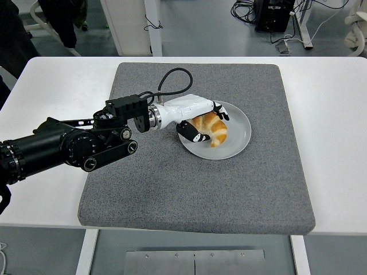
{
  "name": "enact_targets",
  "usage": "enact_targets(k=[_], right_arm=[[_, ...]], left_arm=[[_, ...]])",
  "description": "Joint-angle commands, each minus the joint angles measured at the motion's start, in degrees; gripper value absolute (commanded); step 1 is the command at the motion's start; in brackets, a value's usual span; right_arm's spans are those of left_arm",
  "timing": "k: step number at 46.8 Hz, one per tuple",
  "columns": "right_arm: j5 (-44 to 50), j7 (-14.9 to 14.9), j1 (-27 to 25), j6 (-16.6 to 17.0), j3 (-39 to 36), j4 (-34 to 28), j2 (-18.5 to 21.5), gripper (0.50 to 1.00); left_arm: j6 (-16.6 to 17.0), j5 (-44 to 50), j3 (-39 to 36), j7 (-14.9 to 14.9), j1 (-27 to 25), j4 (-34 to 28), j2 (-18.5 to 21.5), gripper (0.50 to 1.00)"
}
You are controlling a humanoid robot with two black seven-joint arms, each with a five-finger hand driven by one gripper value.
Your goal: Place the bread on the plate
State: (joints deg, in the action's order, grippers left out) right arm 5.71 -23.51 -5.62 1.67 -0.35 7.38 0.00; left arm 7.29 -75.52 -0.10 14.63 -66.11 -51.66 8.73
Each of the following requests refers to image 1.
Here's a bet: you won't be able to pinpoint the black cable bundle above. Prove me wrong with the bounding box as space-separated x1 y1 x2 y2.
231 0 257 24

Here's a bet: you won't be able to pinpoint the white wheeled chair frame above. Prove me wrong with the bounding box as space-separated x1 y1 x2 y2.
24 0 88 57

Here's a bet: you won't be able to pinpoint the white desk leg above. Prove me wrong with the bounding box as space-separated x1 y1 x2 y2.
296 0 313 50

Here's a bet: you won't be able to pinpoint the light grey round plate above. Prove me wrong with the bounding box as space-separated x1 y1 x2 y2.
177 100 252 160

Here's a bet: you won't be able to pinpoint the grey metal plate with screws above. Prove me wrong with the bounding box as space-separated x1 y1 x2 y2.
125 249 267 275

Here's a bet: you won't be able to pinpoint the person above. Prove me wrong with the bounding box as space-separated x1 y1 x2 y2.
0 0 40 112

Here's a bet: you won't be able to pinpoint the grey floor socket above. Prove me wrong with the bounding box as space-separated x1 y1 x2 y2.
275 40 293 55

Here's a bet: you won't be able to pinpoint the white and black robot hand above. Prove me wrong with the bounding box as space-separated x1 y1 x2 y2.
156 93 231 143

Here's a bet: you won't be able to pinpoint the white cabinet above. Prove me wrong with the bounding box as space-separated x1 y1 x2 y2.
100 0 163 57

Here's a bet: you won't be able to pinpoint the black computer box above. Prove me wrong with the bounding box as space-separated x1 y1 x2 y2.
253 0 296 33

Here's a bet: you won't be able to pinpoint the thin white cable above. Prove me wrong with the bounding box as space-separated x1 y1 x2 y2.
0 242 8 274

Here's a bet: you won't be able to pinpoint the white rounded robot part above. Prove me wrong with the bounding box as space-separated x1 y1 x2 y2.
343 0 367 57

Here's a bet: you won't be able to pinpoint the white table leg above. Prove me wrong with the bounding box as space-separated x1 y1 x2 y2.
290 234 312 275
75 228 100 275

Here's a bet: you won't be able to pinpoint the golden croissant bread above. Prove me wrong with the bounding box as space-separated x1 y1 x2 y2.
191 111 229 148

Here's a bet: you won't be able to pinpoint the grey felt mat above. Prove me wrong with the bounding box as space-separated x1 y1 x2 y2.
77 62 317 236

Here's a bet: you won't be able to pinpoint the thin black cable loop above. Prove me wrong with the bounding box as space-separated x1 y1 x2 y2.
144 14 163 32

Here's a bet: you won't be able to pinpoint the person's legs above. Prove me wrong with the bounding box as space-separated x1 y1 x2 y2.
38 0 88 49

